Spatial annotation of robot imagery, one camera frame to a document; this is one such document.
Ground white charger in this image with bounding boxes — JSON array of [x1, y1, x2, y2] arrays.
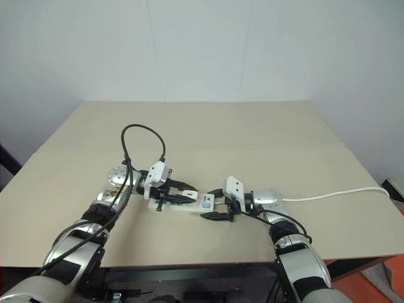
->
[[180, 188, 200, 203]]

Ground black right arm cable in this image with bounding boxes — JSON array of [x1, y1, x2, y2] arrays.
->
[[242, 208, 313, 246]]

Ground dark object beside table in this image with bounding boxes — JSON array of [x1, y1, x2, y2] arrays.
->
[[0, 141, 23, 192]]

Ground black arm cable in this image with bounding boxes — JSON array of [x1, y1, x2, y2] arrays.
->
[[31, 124, 167, 276], [242, 208, 313, 246]]

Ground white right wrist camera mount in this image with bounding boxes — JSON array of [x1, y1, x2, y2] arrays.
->
[[222, 175, 249, 214]]

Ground black table frame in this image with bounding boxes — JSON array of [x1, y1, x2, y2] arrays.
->
[[100, 257, 389, 303]]

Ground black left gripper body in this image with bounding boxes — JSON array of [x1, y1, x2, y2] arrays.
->
[[150, 178, 177, 212]]

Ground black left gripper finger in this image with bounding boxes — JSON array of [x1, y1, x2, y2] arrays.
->
[[163, 194, 198, 205], [169, 179, 192, 192]]

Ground white power strip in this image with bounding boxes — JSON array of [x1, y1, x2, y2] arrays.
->
[[147, 191, 219, 217]]

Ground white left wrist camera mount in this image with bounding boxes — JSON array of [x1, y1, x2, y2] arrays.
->
[[143, 160, 173, 201]]

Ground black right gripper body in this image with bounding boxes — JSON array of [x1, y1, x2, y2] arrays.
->
[[220, 196, 242, 223]]

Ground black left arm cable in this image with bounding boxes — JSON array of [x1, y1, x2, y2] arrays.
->
[[31, 124, 167, 276]]

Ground grey box with dark side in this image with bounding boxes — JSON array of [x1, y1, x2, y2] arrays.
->
[[381, 177, 404, 203]]

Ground white power strip cable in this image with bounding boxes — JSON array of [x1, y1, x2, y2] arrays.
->
[[282, 186, 389, 203]]

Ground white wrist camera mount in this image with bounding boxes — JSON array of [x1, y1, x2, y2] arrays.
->
[[143, 160, 173, 201], [222, 175, 249, 214]]

